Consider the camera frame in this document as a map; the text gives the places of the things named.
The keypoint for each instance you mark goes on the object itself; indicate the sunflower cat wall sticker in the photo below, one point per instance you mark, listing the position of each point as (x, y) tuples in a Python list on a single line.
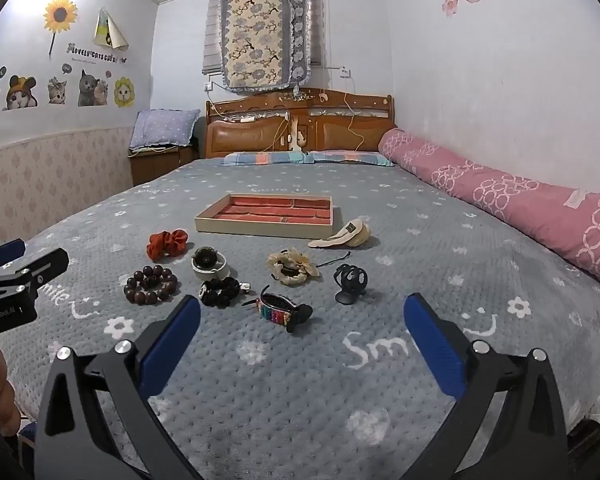
[(124, 92)]

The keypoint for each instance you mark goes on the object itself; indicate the lavender dotted pillow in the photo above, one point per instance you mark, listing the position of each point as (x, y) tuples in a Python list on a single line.
[(162, 127)]

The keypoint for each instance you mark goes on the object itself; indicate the hanging floral quilt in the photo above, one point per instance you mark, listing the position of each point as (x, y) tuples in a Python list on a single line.
[(260, 35)]

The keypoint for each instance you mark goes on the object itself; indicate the grey patterned bed blanket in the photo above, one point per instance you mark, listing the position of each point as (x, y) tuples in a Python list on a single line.
[(300, 385)]

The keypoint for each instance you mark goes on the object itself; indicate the tabby kitten wall sticker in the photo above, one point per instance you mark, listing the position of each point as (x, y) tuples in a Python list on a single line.
[(58, 91)]

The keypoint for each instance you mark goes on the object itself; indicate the black scrunchie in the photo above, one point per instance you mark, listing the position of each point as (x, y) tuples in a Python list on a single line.
[(220, 292)]

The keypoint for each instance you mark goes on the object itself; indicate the person's left hand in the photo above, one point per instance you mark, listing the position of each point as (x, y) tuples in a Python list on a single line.
[(2, 385)]

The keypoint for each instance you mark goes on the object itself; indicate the cream scrunchie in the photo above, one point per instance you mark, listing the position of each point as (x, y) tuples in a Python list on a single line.
[(290, 262)]

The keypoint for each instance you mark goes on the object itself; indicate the cream hair clip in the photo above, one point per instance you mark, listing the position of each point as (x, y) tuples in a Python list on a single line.
[(340, 235)]

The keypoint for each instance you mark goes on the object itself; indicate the wooden bed headboard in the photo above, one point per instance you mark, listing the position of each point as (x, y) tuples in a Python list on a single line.
[(260, 135)]

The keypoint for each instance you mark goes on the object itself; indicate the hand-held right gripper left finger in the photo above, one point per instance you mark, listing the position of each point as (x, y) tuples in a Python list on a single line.
[(170, 345)]

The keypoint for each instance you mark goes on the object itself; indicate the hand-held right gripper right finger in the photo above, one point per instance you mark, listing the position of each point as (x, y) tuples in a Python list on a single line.
[(432, 342)]

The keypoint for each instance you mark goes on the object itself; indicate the lettering wall sticker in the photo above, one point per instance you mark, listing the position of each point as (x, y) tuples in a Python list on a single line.
[(95, 55)]

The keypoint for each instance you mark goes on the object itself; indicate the peeling paper wall poster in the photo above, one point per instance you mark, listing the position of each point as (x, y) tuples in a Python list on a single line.
[(109, 30)]

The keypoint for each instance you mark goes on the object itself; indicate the black claw clip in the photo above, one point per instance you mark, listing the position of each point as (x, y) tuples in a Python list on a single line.
[(350, 282)]

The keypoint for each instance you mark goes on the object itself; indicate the hatted cat wall sticker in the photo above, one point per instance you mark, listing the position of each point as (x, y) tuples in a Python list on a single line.
[(21, 94)]

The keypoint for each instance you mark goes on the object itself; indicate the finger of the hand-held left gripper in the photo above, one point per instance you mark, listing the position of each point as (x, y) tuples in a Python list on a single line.
[(40, 267), (2, 255)]

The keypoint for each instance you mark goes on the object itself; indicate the orange scrunchie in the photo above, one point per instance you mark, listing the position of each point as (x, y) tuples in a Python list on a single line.
[(166, 243)]

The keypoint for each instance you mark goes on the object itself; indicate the wooden nightstand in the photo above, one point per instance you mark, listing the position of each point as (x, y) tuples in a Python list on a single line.
[(155, 165)]

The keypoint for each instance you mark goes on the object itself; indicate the grey cat wall sticker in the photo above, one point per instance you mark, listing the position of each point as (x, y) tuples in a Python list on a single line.
[(91, 90)]

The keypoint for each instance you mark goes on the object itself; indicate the white watch band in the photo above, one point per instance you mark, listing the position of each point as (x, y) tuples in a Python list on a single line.
[(207, 262)]

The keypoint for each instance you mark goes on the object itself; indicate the pink circle pattern bolster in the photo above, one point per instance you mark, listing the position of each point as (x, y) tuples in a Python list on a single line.
[(520, 200)]

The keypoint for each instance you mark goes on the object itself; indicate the brick pattern tray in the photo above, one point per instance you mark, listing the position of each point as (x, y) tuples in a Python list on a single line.
[(270, 210)]

